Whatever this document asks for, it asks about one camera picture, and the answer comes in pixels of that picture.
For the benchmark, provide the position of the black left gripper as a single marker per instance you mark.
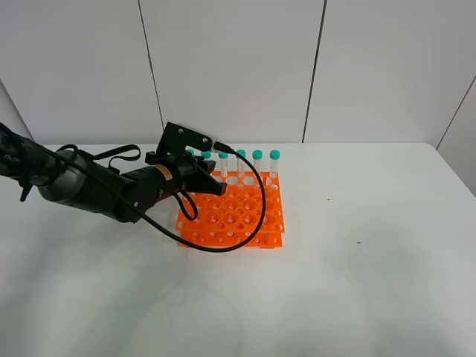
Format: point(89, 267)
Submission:
point(185, 173)

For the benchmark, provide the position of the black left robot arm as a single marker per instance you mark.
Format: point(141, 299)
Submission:
point(74, 178)

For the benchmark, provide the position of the orange test tube rack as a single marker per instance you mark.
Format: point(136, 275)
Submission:
point(229, 219)

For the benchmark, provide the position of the back row tube far right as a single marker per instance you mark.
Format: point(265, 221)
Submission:
point(274, 163)

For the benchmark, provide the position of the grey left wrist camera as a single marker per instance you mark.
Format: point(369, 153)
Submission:
point(176, 138)

